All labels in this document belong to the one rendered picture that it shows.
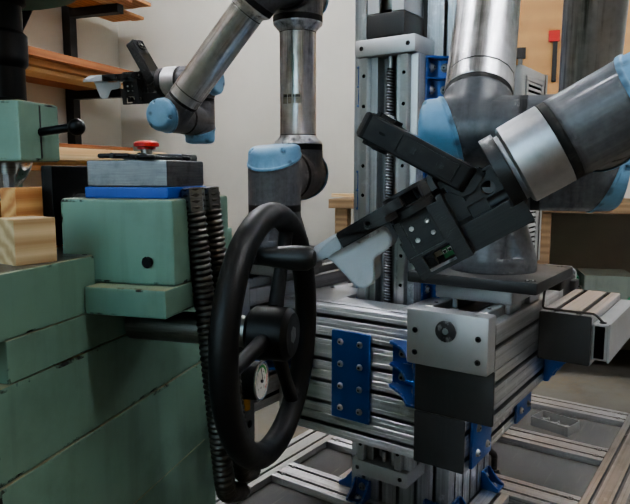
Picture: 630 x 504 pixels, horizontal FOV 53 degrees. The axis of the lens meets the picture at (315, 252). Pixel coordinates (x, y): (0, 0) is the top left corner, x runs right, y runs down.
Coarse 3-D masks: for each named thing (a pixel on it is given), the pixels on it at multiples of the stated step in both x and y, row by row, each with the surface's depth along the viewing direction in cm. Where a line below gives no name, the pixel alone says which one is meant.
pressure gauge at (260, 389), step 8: (248, 368) 98; (256, 368) 98; (264, 368) 101; (248, 376) 97; (256, 376) 97; (264, 376) 101; (248, 384) 97; (256, 384) 98; (264, 384) 101; (248, 392) 97; (256, 392) 97; (264, 392) 101; (248, 400) 100; (248, 408) 101
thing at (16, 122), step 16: (0, 112) 72; (16, 112) 72; (32, 112) 74; (48, 112) 76; (0, 128) 72; (16, 128) 72; (32, 128) 74; (0, 144) 73; (16, 144) 72; (32, 144) 74; (48, 144) 76; (0, 160) 73; (16, 160) 73; (32, 160) 74; (48, 160) 77
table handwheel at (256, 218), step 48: (240, 240) 60; (288, 240) 73; (240, 288) 58; (144, 336) 73; (192, 336) 71; (240, 336) 69; (288, 336) 68; (288, 384) 75; (240, 432) 59; (288, 432) 73
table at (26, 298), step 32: (64, 256) 66; (0, 288) 54; (32, 288) 58; (64, 288) 63; (96, 288) 65; (128, 288) 64; (160, 288) 64; (192, 288) 69; (0, 320) 55; (32, 320) 58
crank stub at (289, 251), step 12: (264, 252) 61; (276, 252) 61; (288, 252) 60; (300, 252) 60; (312, 252) 60; (264, 264) 62; (276, 264) 61; (288, 264) 60; (300, 264) 60; (312, 264) 60
